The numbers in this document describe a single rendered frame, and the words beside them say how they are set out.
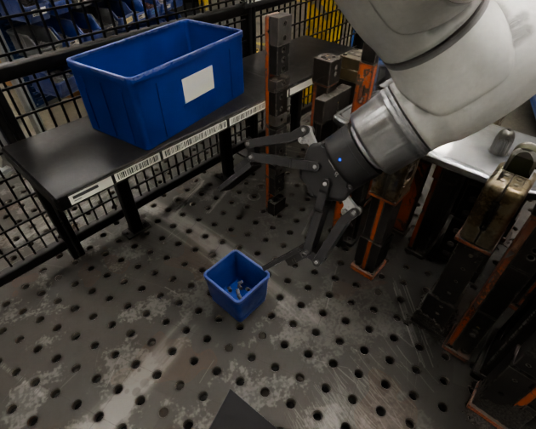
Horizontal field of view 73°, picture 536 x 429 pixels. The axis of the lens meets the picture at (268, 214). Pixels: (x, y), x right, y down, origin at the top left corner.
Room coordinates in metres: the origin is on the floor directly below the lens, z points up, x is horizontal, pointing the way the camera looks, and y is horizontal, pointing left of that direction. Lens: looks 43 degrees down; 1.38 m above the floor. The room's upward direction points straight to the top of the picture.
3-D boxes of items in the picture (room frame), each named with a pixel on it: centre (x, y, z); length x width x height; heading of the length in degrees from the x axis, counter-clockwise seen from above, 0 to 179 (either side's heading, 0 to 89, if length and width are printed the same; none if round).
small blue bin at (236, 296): (0.46, 0.06, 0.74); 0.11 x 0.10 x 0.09; 48
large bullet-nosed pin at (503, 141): (0.59, -0.45, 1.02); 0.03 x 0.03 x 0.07
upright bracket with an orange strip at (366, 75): (0.63, -0.17, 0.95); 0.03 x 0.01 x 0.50; 48
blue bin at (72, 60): (0.72, 0.20, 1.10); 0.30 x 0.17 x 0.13; 147
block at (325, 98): (0.86, -0.16, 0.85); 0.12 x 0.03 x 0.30; 138
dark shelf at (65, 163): (0.82, 0.10, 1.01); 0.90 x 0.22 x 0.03; 138
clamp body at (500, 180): (0.42, -0.35, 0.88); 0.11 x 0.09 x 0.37; 138
